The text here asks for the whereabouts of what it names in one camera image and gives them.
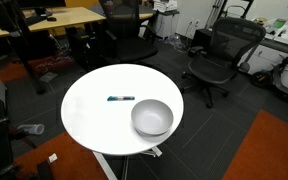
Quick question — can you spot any white bowl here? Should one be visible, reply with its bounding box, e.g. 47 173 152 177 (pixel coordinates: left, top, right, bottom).
130 98 175 137

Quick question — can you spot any round white table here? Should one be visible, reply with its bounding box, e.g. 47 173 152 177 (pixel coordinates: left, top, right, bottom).
60 63 185 180

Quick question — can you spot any white cabinet with drawers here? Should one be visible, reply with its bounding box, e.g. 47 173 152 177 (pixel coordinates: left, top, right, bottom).
155 9 180 40

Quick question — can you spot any clear plastic cup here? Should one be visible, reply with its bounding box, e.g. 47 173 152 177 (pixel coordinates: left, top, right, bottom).
16 123 46 136

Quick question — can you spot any black mesh office chair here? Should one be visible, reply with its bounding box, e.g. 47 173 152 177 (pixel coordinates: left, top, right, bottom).
180 17 267 109

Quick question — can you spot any black electric scooter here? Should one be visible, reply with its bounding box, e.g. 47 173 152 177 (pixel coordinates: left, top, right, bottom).
249 49 288 103

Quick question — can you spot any black padded office chair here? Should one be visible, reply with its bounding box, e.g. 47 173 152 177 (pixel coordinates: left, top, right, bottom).
98 0 159 64

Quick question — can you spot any black keyboard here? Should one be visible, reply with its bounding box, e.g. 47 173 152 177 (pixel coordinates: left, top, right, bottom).
19 14 48 28

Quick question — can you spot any light wooden desk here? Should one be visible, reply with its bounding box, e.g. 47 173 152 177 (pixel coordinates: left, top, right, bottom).
0 6 107 38

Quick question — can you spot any white box on cabinet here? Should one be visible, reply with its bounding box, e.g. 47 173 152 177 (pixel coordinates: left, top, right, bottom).
153 0 178 13

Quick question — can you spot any small white card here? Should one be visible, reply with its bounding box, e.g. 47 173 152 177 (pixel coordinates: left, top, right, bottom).
48 153 59 164

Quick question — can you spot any black computer tower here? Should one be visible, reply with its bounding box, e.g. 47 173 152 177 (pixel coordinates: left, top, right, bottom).
65 27 98 69

